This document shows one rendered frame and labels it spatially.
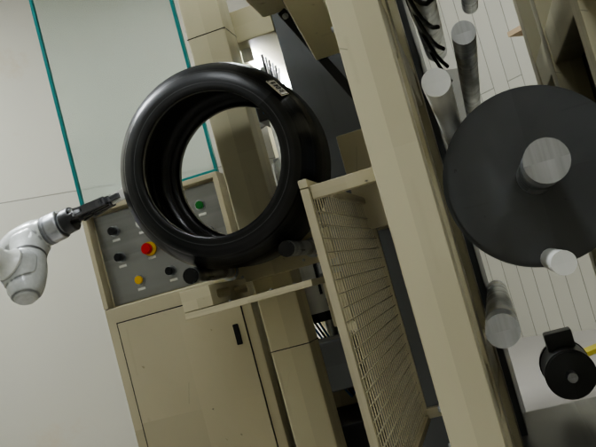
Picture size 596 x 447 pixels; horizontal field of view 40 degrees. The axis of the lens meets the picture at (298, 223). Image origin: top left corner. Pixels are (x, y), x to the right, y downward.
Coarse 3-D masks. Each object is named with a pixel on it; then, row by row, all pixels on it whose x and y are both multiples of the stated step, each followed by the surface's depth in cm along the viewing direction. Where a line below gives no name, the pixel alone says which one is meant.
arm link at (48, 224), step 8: (48, 216) 243; (56, 216) 244; (40, 224) 243; (48, 224) 242; (56, 224) 242; (48, 232) 242; (56, 232) 242; (64, 232) 244; (48, 240) 244; (56, 240) 245
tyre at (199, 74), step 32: (224, 64) 226; (160, 96) 227; (192, 96) 250; (224, 96) 251; (256, 96) 220; (288, 96) 222; (128, 128) 233; (160, 128) 250; (192, 128) 254; (288, 128) 218; (320, 128) 235; (128, 160) 229; (160, 160) 254; (288, 160) 218; (320, 160) 224; (128, 192) 230; (160, 192) 253; (288, 192) 218; (160, 224) 226; (192, 224) 253; (256, 224) 219; (288, 224) 221; (192, 256) 225; (224, 256) 223; (256, 256) 224
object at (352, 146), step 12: (360, 132) 245; (348, 144) 246; (360, 144) 245; (348, 156) 246; (360, 156) 245; (348, 168) 246; (360, 168) 245; (360, 192) 245; (372, 192) 244; (372, 204) 244; (372, 216) 244; (384, 216) 243; (372, 228) 244; (384, 228) 262
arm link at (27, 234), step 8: (24, 224) 245; (32, 224) 244; (8, 232) 247; (16, 232) 244; (24, 232) 242; (32, 232) 242; (40, 232) 243; (0, 240) 248; (8, 240) 244; (16, 240) 242; (24, 240) 241; (32, 240) 241; (40, 240) 242; (8, 248) 244; (40, 248) 241; (48, 248) 245
